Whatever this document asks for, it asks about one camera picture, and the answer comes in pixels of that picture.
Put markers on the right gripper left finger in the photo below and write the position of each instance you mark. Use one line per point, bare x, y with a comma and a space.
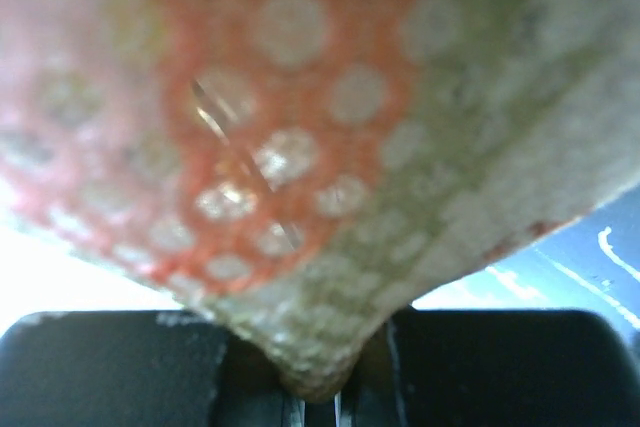
136, 368

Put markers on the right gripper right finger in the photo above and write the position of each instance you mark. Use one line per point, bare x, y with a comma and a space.
562, 367

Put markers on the pink patterned mesh laundry bag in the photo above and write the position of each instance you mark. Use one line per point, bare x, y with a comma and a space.
299, 170

